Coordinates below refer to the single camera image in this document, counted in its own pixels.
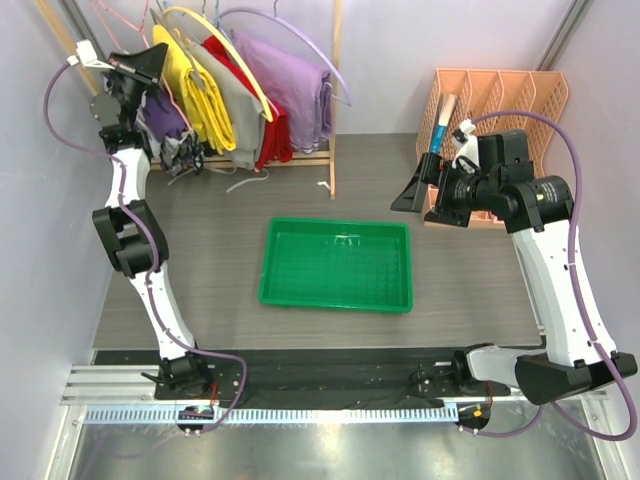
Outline red trousers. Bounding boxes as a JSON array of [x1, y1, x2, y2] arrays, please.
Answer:
[[202, 39, 293, 172]]

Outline purple camouflage trousers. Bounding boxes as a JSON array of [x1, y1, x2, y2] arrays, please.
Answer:
[[136, 88, 204, 177]]

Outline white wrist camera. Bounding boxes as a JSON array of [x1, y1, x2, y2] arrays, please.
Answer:
[[66, 39, 112, 69], [452, 119, 480, 174]]

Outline peach plastic file organizer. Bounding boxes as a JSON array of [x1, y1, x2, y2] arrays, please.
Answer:
[[409, 68, 573, 233]]

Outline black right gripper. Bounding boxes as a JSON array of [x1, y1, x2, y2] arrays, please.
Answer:
[[391, 152, 499, 229]]

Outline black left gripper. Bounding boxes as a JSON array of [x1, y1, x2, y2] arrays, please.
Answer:
[[105, 43, 166, 130]]

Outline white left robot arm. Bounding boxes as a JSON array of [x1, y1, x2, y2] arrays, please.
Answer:
[[91, 43, 212, 400]]

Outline wooden clothes rack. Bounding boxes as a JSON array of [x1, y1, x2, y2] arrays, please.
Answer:
[[34, 1, 352, 200]]

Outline grey trousers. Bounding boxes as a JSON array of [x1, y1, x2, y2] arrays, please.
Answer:
[[188, 42, 265, 170]]

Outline green plastic tray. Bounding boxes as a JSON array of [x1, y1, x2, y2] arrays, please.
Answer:
[[259, 217, 413, 314]]

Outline yellow hanger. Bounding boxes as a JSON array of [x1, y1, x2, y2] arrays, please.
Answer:
[[162, 6, 276, 124]]

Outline white slotted cable duct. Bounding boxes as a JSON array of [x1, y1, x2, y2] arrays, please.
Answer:
[[84, 403, 458, 426]]

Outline pink wire hanger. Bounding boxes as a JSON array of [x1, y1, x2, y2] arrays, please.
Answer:
[[89, 0, 150, 34]]

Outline lilac trousers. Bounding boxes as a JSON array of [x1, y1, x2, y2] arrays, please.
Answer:
[[235, 32, 333, 153]]

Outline blue white booklet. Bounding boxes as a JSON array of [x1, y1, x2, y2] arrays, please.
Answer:
[[429, 93, 457, 154]]

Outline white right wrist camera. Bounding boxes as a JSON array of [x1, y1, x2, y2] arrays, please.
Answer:
[[452, 119, 480, 174]]

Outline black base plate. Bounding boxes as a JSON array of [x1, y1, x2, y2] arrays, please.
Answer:
[[94, 347, 515, 410]]

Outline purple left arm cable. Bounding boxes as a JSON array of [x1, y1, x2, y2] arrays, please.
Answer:
[[41, 59, 250, 434]]

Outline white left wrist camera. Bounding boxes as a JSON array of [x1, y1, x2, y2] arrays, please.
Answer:
[[66, 39, 112, 69]]

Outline yellow trousers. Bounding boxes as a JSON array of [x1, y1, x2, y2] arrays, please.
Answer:
[[152, 24, 236, 154]]

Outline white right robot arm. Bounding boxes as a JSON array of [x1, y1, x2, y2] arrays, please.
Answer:
[[391, 151, 638, 405]]

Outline lilac hanger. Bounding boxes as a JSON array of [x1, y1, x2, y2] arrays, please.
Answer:
[[217, 0, 353, 108]]

